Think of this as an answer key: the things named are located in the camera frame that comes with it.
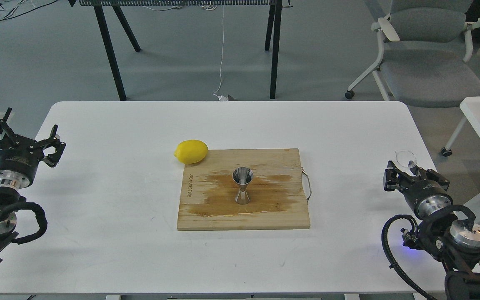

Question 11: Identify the clear glass measuring cup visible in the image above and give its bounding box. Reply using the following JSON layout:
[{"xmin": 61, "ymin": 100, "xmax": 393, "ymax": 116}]
[{"xmin": 395, "ymin": 150, "xmax": 417, "ymax": 170}]

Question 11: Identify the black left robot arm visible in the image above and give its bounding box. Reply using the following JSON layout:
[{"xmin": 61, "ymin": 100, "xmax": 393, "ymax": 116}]
[{"xmin": 0, "ymin": 108, "xmax": 65, "ymax": 263}]

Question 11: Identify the grey office chair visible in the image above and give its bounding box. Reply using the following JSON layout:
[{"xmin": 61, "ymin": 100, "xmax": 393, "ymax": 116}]
[{"xmin": 345, "ymin": 0, "xmax": 480, "ymax": 108}]

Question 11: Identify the steel double jigger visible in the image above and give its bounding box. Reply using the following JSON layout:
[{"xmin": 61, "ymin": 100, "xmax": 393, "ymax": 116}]
[{"xmin": 232, "ymin": 167, "xmax": 254, "ymax": 205}]

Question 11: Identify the yellow lemon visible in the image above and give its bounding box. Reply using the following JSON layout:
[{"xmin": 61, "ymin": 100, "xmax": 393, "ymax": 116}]
[{"xmin": 174, "ymin": 139, "xmax": 208, "ymax": 165}]

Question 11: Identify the wooden cutting board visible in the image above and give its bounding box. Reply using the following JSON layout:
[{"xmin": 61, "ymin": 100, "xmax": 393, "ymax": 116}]
[{"xmin": 177, "ymin": 148, "xmax": 310, "ymax": 230}]

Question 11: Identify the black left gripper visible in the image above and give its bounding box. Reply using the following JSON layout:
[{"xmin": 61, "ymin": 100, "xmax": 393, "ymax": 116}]
[{"xmin": 0, "ymin": 107, "xmax": 67, "ymax": 190}]

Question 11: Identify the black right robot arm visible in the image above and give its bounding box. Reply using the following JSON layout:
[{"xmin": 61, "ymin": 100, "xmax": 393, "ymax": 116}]
[{"xmin": 381, "ymin": 161, "xmax": 480, "ymax": 300}]

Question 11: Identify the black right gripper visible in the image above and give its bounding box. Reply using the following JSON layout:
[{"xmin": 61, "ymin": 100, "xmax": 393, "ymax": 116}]
[{"xmin": 383, "ymin": 161, "xmax": 453, "ymax": 220}]

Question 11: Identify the black metal frame table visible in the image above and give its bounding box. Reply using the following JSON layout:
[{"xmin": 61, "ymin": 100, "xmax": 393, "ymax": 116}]
[{"xmin": 78, "ymin": 0, "xmax": 292, "ymax": 101}]

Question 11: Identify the white power cable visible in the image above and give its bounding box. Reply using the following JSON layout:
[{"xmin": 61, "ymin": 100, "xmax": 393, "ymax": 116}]
[{"xmin": 212, "ymin": 6, "xmax": 229, "ymax": 102}]

